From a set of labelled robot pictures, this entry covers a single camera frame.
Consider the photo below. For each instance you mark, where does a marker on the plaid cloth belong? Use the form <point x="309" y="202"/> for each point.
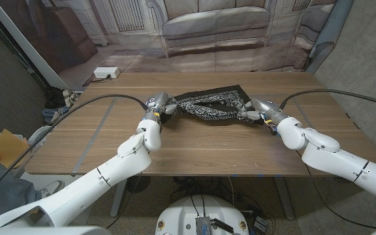
<point x="72" y="95"/>

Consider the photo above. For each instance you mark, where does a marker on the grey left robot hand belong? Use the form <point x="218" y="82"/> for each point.
<point x="158" y="102"/>

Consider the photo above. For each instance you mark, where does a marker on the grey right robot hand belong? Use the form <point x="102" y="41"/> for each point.
<point x="266" y="109"/>

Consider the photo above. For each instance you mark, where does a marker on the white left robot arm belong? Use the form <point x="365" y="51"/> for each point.
<point x="103" y="182"/>

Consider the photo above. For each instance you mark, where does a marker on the white plastic bin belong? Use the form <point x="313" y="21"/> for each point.
<point x="42" y="132"/>

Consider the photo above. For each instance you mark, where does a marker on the yellow paper envelope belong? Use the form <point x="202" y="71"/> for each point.
<point x="8" y="147"/>

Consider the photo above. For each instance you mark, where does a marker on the black paisley bandana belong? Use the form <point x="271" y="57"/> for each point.
<point x="214" y="104"/>

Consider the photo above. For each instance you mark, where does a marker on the blue cloth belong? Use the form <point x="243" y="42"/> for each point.
<point x="52" y="114"/>

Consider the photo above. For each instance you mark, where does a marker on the blue-grey rolled backdrop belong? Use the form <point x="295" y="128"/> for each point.
<point x="330" y="29"/>

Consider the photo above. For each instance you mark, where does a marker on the grey white sneaker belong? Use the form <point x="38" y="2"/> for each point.
<point x="54" y="187"/>

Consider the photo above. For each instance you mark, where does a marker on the black plug on torso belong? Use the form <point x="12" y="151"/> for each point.
<point x="224" y="226"/>

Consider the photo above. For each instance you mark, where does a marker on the white power strip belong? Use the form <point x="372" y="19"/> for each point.
<point x="106" y="72"/>

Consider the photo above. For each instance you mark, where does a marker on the printed sofa room backdrop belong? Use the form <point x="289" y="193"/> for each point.
<point x="207" y="32"/>

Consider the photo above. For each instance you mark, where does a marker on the white slanted beam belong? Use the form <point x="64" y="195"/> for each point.
<point x="44" y="68"/>

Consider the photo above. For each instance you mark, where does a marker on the black bag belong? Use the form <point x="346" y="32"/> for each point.
<point x="55" y="98"/>

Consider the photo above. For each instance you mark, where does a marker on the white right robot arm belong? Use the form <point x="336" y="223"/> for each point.
<point x="331" y="156"/>

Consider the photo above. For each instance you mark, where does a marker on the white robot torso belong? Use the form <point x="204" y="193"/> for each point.
<point x="181" y="215"/>

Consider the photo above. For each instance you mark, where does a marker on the silver finned electronics box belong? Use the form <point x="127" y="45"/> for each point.
<point x="203" y="226"/>

